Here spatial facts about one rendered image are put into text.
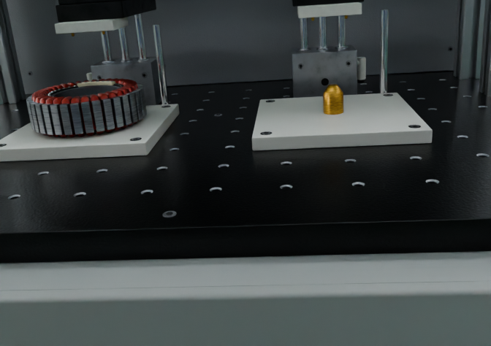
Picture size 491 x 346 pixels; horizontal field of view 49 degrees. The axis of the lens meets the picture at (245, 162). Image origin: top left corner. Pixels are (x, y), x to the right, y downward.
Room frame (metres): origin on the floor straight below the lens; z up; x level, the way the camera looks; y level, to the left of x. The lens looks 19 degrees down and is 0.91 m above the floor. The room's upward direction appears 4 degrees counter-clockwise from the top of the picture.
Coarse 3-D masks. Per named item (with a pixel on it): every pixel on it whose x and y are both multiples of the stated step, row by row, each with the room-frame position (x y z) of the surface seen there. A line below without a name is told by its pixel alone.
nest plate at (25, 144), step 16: (160, 112) 0.56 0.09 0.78; (176, 112) 0.58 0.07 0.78; (128, 128) 0.50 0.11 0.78; (144, 128) 0.49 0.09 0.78; (160, 128) 0.50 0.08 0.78; (0, 144) 0.47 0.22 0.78; (16, 144) 0.47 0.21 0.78; (32, 144) 0.47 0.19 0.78; (48, 144) 0.46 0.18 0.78; (64, 144) 0.46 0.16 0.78; (80, 144) 0.46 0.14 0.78; (96, 144) 0.45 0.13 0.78; (112, 144) 0.45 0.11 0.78; (128, 144) 0.45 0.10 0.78; (144, 144) 0.45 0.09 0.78; (0, 160) 0.46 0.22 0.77; (16, 160) 0.46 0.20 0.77; (32, 160) 0.46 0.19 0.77
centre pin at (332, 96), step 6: (330, 84) 0.51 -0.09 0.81; (336, 84) 0.50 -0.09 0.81; (330, 90) 0.50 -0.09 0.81; (336, 90) 0.50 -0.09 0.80; (324, 96) 0.50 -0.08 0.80; (330, 96) 0.49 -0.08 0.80; (336, 96) 0.49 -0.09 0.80; (342, 96) 0.50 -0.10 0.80; (324, 102) 0.50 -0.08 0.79; (330, 102) 0.49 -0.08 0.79; (336, 102) 0.49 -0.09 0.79; (342, 102) 0.50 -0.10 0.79; (324, 108) 0.50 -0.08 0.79; (330, 108) 0.49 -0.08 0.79; (336, 108) 0.49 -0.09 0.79; (342, 108) 0.50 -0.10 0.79; (330, 114) 0.49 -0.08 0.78; (336, 114) 0.49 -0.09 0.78
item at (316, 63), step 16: (336, 48) 0.64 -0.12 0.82; (352, 48) 0.63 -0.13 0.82; (304, 64) 0.63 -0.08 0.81; (320, 64) 0.62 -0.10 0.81; (336, 64) 0.62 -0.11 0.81; (352, 64) 0.62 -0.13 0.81; (304, 80) 0.63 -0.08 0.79; (320, 80) 0.62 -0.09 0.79; (336, 80) 0.62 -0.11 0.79; (352, 80) 0.62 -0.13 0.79; (304, 96) 0.63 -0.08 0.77
